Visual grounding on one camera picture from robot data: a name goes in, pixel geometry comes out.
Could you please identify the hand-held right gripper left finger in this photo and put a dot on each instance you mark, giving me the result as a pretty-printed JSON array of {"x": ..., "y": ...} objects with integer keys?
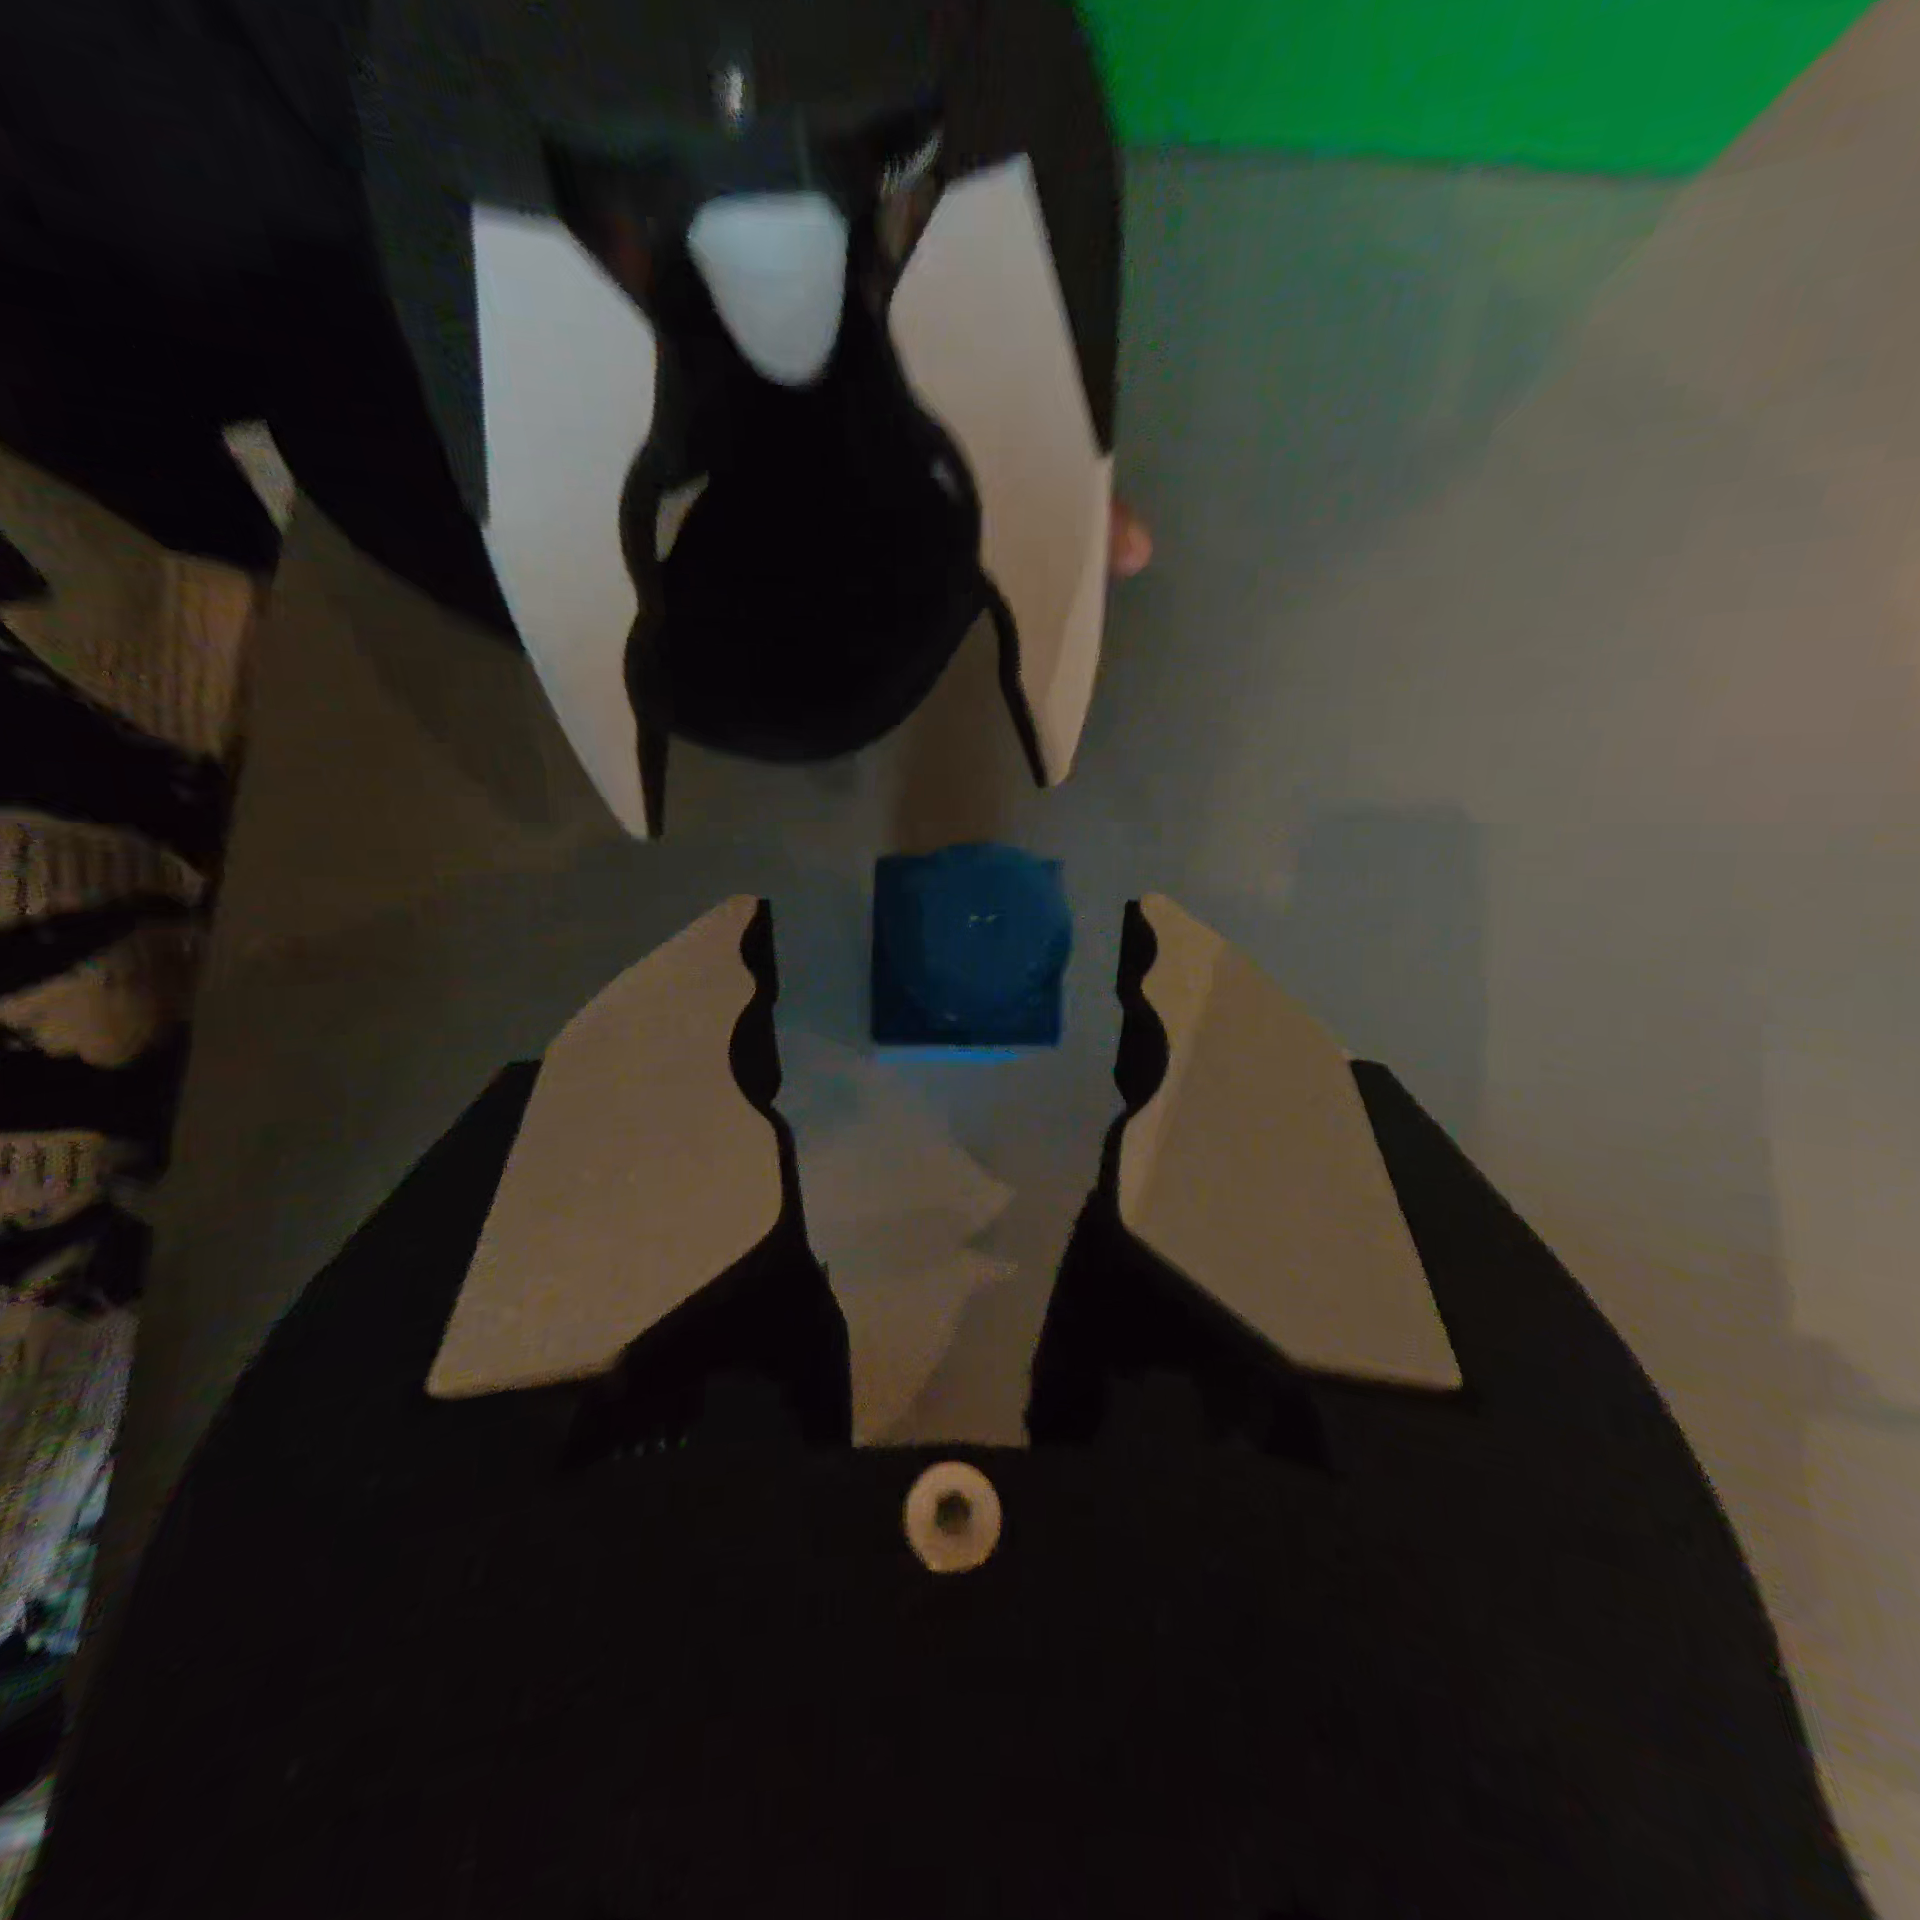
[{"x": 630, "y": 1186}]

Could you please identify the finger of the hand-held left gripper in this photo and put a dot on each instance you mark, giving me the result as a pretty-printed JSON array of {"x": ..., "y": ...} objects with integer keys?
[
  {"x": 1036, "y": 451},
  {"x": 561, "y": 480}
]

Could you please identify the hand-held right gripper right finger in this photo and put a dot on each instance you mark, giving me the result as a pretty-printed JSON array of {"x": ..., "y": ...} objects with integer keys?
[{"x": 1276, "y": 1200}]

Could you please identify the blue mega block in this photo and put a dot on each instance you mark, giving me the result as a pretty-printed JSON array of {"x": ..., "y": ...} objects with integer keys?
[{"x": 966, "y": 945}]

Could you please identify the green plastic bin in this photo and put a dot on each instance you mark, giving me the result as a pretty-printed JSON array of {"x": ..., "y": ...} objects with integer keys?
[{"x": 1425, "y": 75}]

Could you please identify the person's left hand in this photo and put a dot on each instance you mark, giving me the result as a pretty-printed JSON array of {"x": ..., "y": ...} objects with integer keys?
[{"x": 1131, "y": 540}]

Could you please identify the black white patterned clothing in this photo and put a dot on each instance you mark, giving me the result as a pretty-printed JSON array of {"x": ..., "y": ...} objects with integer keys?
[{"x": 106, "y": 901}]

